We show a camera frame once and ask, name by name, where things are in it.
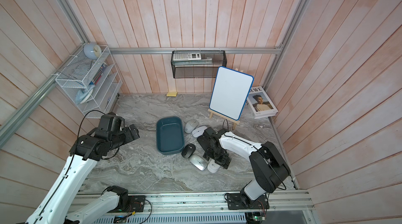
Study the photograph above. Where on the white beige round mouse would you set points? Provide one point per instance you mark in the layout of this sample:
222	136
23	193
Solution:
190	126

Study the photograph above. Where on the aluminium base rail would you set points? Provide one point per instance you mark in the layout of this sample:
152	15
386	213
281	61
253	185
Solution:
203	202

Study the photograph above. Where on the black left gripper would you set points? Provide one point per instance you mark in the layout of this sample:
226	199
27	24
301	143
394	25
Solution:
129	136

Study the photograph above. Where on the blue framed whiteboard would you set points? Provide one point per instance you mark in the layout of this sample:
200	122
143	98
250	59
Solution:
230	92

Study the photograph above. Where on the yellow sticky note pad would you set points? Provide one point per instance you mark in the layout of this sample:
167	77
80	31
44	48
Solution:
172	94

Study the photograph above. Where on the silver slim mouse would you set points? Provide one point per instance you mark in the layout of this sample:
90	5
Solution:
198	161

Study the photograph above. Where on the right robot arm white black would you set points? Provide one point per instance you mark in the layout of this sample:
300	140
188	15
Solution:
269	167

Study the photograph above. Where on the black mesh wall basket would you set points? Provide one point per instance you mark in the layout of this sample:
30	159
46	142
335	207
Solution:
205	68

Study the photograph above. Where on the white ribbed Lecoo mouse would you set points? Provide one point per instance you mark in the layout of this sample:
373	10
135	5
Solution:
213	167

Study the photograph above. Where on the wooden easel stand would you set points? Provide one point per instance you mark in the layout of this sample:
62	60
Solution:
235	123

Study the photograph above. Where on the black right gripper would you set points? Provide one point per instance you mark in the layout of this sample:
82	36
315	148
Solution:
223	162

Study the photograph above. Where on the teal plastic storage box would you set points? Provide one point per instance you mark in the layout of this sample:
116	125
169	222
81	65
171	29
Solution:
170	135

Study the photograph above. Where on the white iron on shelf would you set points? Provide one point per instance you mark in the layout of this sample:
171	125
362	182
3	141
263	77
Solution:
84	94

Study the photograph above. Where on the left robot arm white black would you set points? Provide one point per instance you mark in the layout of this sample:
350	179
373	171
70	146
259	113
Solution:
87	151

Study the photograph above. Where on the magazine with portrait cover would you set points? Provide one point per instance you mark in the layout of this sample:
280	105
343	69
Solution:
260	104

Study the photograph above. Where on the white wire mesh shelf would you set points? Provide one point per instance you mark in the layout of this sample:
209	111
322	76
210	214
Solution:
80	71

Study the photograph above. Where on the white calculator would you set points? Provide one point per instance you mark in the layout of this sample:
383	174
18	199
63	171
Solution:
186	56

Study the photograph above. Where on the white slim flat mouse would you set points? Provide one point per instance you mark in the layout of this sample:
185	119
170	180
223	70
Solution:
199	131

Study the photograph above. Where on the black Lecoo mouse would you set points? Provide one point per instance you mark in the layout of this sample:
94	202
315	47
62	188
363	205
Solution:
188	150

